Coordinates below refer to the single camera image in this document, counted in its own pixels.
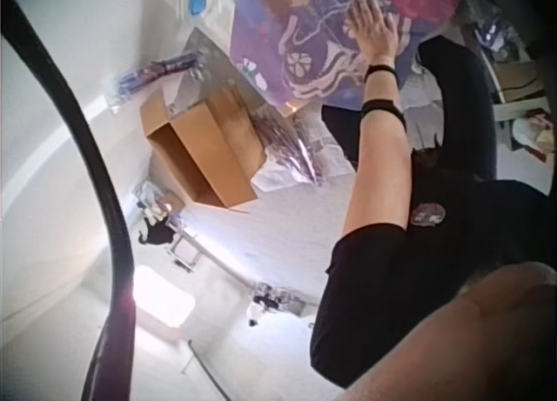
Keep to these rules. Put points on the carton with mixed goods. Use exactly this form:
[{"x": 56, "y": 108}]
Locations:
[{"x": 505, "y": 57}]

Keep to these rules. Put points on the purple packets bundle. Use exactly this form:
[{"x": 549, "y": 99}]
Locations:
[{"x": 165, "y": 68}]

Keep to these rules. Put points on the white bag heap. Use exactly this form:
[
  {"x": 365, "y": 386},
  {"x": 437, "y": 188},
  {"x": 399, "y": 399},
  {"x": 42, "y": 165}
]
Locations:
[{"x": 533, "y": 131}]

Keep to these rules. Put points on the open brown cardboard box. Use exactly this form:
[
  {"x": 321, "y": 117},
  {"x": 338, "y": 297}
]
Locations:
[{"x": 204, "y": 153}]

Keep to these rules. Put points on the black wrist band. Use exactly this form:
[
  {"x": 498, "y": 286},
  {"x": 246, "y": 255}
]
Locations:
[{"x": 381, "y": 71}]

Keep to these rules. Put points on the person's legs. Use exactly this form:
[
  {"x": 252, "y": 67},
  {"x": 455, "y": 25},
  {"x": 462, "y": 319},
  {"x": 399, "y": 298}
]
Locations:
[{"x": 461, "y": 109}]

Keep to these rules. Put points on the small heap of items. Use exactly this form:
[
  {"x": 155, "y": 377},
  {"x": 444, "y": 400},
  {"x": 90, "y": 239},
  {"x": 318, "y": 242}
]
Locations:
[{"x": 272, "y": 301}]

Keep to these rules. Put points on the heap of purple foil packets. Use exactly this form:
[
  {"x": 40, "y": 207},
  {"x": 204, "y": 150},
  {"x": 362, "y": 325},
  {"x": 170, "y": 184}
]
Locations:
[{"x": 296, "y": 153}]

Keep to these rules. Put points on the person's left hand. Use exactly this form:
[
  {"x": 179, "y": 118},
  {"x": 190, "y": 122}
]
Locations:
[{"x": 374, "y": 35}]

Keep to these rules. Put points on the clear plastic bags with blue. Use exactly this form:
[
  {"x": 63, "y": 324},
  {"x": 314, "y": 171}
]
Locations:
[{"x": 193, "y": 1}]

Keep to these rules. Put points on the person's left fingers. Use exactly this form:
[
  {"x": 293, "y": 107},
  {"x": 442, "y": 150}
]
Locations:
[{"x": 363, "y": 11}]

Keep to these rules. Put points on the small metal frame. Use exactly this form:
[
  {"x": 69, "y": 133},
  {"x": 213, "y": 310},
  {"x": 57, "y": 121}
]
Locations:
[{"x": 187, "y": 251}]

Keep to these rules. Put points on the purple cartoon print sheet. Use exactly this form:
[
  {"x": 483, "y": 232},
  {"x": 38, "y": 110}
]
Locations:
[{"x": 300, "y": 48}]

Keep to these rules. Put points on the dark clothes heap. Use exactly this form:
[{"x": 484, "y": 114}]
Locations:
[{"x": 154, "y": 227}]

